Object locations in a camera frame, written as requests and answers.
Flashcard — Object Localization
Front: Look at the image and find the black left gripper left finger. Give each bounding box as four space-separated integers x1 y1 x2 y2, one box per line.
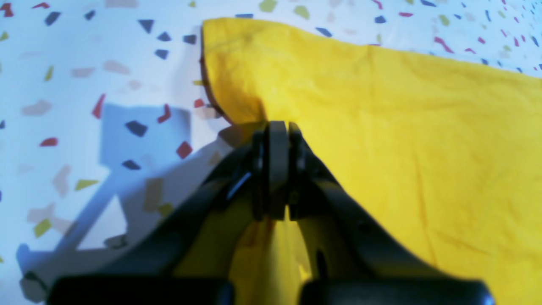
47 121 288 305

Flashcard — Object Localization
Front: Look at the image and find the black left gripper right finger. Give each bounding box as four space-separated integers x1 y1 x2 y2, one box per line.
288 123 495 305

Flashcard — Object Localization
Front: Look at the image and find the orange yellow T-shirt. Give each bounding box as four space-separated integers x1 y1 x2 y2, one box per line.
202 19 542 305

